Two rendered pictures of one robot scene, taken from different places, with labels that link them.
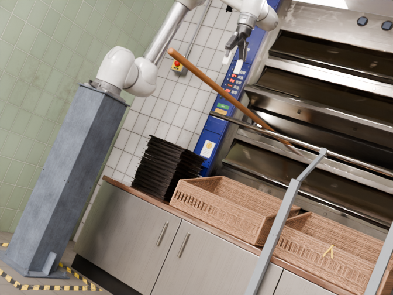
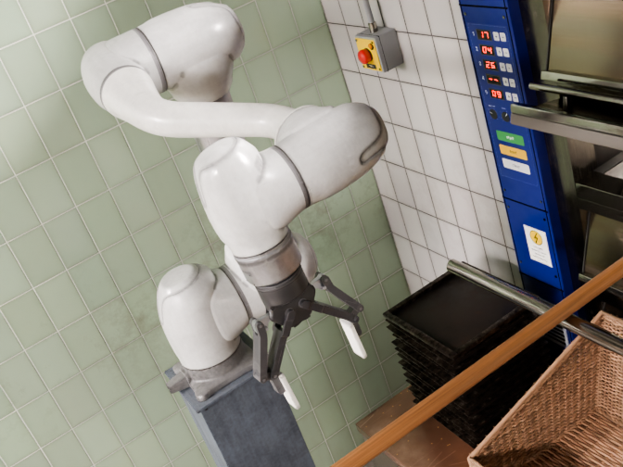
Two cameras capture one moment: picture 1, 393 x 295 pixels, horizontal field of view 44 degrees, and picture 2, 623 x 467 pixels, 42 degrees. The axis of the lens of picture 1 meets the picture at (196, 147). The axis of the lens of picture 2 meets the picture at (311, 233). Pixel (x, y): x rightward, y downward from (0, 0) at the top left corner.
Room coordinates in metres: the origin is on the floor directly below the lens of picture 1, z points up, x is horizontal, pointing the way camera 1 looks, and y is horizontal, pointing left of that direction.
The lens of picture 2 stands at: (1.53, -0.67, 2.13)
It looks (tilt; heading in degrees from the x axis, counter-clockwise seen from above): 28 degrees down; 36
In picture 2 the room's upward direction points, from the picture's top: 20 degrees counter-clockwise
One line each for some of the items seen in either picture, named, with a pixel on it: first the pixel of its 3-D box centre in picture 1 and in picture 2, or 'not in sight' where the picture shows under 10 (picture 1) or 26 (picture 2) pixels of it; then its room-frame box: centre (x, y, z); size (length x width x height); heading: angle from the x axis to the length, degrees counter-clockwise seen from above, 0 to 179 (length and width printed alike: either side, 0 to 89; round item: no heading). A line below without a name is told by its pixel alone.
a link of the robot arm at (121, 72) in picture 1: (117, 67); (197, 309); (2.68, 0.57, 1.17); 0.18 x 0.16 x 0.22; 146
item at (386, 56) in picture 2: (180, 65); (378, 49); (3.45, 0.33, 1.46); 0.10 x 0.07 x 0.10; 59
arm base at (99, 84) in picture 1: (104, 88); (207, 361); (2.65, 0.59, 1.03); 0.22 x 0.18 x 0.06; 148
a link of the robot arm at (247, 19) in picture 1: (246, 21); (268, 257); (2.33, 0.01, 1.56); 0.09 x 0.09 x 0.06
